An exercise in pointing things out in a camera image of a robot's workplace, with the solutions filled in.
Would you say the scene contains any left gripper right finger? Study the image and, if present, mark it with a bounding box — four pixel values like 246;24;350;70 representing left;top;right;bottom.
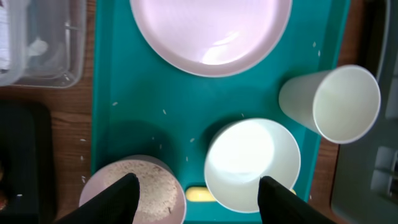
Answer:
257;176;334;224

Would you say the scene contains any yellow plastic spoon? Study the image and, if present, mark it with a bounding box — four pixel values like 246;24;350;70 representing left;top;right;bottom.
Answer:
185;185;287;202

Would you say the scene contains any clear plastic bin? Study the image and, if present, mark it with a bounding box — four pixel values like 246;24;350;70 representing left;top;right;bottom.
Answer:
1;0;87;88

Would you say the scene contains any large white plate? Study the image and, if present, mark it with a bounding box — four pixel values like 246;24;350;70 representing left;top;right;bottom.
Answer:
129;0;293;78

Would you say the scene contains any small white bowl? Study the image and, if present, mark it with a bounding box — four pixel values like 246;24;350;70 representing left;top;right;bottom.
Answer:
204;118;301;213

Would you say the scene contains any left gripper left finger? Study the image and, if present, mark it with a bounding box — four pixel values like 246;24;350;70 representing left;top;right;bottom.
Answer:
55;173;140;224

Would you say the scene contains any pink bowl with crumbs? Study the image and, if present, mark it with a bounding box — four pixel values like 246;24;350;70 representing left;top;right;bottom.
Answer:
79;155;187;224

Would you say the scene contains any white paper cup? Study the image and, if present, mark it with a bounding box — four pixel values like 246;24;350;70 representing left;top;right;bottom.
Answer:
279;65;381;144

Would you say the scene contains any teal serving tray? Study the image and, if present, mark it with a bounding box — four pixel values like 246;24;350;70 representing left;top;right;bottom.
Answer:
90;0;352;224

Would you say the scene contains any grey dishwasher rack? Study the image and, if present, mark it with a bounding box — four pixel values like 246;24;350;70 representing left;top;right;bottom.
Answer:
330;0;398;224

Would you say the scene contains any black plastic tray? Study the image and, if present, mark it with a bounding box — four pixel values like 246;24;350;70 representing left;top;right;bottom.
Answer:
1;100;57;223

